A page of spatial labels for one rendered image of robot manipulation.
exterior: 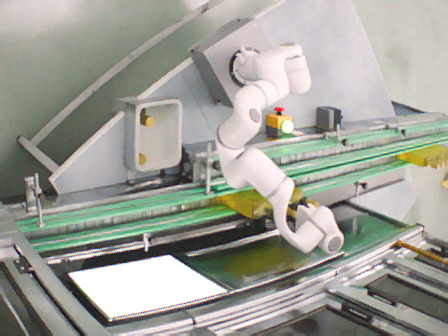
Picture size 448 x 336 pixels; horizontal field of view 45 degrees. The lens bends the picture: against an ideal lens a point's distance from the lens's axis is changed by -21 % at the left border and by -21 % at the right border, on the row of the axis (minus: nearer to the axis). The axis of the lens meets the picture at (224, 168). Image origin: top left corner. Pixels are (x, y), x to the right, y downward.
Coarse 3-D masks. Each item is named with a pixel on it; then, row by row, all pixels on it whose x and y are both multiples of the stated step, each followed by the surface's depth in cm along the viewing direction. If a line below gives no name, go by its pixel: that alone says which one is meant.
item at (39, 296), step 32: (0, 224) 127; (0, 256) 114; (32, 256) 113; (0, 288) 100; (32, 288) 103; (64, 288) 101; (0, 320) 88; (32, 320) 91; (64, 320) 93; (96, 320) 92
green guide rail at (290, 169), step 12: (396, 144) 279; (408, 144) 280; (420, 144) 285; (336, 156) 253; (348, 156) 255; (360, 156) 255; (372, 156) 259; (288, 168) 236; (300, 168) 235; (312, 168) 237; (216, 180) 220
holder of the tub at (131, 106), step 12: (168, 96) 216; (132, 108) 205; (132, 120) 206; (132, 132) 207; (132, 144) 208; (132, 156) 209; (132, 168) 210; (132, 180) 216; (144, 180) 217; (156, 180) 217
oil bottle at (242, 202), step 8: (240, 192) 219; (224, 200) 221; (232, 200) 218; (240, 200) 214; (248, 200) 212; (256, 200) 212; (264, 200) 212; (232, 208) 218; (240, 208) 215; (248, 208) 211; (256, 208) 209; (248, 216) 212; (256, 216) 209
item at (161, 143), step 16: (160, 112) 216; (176, 112) 213; (144, 128) 214; (160, 128) 217; (176, 128) 214; (144, 144) 215; (160, 144) 219; (176, 144) 216; (160, 160) 217; (176, 160) 216
